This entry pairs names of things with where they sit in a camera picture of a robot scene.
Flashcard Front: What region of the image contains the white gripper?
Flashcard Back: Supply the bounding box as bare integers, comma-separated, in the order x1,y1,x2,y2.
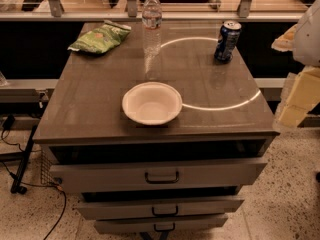
271,0,320,127

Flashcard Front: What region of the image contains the blue pepsi can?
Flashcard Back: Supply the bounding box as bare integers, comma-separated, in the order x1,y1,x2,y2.
214,20,242,63

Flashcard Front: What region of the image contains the white paper bowl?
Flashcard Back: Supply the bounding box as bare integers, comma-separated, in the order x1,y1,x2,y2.
122,82,182,125

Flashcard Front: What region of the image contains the top grey drawer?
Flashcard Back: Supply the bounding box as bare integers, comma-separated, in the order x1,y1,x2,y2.
50,158,266,193

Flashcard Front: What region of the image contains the grey drawer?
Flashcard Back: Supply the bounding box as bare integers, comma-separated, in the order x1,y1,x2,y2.
50,158,266,193
94,214,228,234
77,196,244,220

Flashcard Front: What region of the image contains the grey drawer cabinet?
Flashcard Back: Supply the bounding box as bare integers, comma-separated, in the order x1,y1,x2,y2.
34,21,275,233

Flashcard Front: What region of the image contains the clear plastic water bottle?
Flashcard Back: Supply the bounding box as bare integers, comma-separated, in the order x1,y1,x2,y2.
142,0,162,56

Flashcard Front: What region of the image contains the green chip bag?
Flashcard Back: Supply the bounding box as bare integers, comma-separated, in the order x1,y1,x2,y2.
68,21,131,54

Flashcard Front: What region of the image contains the bottom grey drawer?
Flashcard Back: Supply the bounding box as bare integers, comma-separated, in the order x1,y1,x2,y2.
94,214,228,234

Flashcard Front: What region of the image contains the middle grey drawer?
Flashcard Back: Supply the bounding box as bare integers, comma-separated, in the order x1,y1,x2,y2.
77,196,244,220

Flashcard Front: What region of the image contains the black bar on floor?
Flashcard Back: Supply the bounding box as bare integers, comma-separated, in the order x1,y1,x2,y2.
10,126,36,194

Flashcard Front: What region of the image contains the black floor cable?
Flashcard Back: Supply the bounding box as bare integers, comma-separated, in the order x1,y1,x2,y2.
0,115,68,240

